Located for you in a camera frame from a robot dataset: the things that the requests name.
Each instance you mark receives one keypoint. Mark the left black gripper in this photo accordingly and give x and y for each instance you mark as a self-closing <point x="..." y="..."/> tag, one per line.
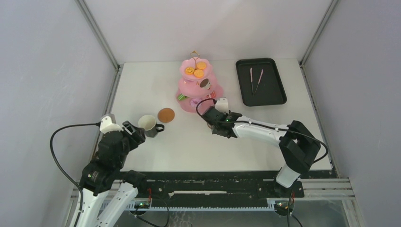
<point x="137" y="136"/>

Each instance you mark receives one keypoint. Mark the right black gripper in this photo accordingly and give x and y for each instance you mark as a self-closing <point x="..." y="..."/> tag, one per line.
<point x="213" y="130"/>

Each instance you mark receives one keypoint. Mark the pink frosted sprinkle donut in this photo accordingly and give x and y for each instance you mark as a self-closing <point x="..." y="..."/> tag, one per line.
<point x="195" y="101"/>

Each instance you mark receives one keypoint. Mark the black mug with white inside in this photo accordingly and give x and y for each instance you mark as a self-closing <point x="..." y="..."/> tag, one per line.
<point x="150" y="125"/>

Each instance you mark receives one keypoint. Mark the chocolate round cookie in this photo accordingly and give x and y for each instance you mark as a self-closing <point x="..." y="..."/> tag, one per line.
<point x="205" y="84"/>

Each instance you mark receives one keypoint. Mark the pink three-tier cake stand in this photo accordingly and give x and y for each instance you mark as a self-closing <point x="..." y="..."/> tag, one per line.
<point x="197" y="82"/>

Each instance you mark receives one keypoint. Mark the green striped cake slice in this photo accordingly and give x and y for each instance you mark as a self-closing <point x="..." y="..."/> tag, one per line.
<point x="181" y="97"/>

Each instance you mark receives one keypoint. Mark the black serving tray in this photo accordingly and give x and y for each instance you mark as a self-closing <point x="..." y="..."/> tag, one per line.
<point x="270" y="91"/>

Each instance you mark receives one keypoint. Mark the pink-tipped metal tongs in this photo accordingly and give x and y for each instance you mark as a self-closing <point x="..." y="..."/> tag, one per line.
<point x="254" y="90"/>

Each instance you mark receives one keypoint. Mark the yellow round biscuit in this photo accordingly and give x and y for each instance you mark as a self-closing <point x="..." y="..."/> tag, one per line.
<point x="189" y="70"/>
<point x="201" y="65"/>

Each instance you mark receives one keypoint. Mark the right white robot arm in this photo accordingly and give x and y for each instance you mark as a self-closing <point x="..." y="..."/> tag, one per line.
<point x="296" y="143"/>

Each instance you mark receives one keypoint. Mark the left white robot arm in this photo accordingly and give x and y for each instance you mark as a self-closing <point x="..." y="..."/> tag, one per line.
<point x="105" y="191"/>

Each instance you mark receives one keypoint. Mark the left wooden round coaster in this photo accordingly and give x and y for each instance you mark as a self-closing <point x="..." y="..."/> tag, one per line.
<point x="166" y="115"/>

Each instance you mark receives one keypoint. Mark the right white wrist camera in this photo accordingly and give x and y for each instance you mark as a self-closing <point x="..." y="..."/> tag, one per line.
<point x="222" y="105"/>

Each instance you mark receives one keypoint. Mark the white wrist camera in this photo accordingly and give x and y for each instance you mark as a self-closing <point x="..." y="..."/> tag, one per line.
<point x="222" y="105"/>
<point x="108" y="124"/>

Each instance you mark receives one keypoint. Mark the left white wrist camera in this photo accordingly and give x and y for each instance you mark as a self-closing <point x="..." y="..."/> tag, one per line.
<point x="108" y="124"/>

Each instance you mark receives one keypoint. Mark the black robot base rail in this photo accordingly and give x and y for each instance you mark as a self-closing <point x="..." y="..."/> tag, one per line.
<point x="204" y="190"/>

